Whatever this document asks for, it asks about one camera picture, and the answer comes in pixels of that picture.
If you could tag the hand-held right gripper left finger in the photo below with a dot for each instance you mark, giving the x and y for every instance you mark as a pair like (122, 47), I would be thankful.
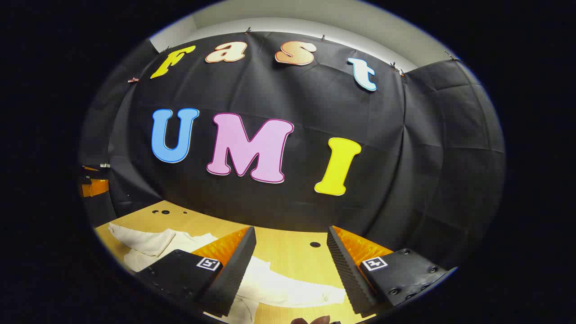
(238, 265)

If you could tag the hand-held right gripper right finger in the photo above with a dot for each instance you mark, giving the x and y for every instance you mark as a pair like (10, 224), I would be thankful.
(344, 270)

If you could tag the white garment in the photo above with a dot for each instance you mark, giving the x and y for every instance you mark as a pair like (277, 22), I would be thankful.
(279, 283)

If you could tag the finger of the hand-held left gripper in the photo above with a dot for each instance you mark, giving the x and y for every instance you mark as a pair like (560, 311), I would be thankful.
(95, 187)

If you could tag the black backdrop cloth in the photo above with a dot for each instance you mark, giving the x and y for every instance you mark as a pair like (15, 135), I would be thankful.
(405, 157)

